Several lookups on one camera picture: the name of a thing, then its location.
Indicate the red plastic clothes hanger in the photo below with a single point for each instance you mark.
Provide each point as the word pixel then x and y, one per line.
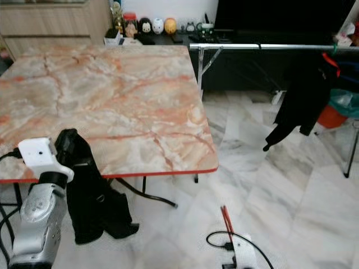
pixel 226 219

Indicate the black t-shirt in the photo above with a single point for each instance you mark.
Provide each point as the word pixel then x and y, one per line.
pixel 95 202
pixel 305 95

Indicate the red hanger with green hook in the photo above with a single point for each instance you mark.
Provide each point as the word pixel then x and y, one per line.
pixel 331 60

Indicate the red bin with teal bag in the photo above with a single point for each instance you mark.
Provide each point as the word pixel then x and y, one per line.
pixel 331 117

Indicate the silver metal clothes rack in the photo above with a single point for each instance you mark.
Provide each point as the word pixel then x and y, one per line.
pixel 258 47

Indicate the black soundbar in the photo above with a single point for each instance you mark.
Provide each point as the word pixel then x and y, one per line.
pixel 286 37

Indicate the green mug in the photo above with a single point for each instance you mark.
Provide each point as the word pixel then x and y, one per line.
pixel 205 28

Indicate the white egg toy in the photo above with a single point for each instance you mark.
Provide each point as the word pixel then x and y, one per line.
pixel 157 26

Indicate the white tissue pack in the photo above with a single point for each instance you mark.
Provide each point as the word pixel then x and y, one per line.
pixel 343 39

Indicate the black television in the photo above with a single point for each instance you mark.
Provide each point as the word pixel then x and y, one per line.
pixel 280 15

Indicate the black mouse toy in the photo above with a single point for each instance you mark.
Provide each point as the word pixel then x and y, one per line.
pixel 145 25

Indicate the white box black lid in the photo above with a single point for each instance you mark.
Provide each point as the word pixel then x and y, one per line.
pixel 114 37

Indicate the red lid jar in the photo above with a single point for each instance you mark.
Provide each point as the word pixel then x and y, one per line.
pixel 130 25

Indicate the gold trophy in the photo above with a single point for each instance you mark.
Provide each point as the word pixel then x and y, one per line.
pixel 117 12

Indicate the light wood sideboard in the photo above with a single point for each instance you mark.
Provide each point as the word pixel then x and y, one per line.
pixel 50 25

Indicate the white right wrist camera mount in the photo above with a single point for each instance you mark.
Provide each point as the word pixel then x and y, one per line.
pixel 245 258

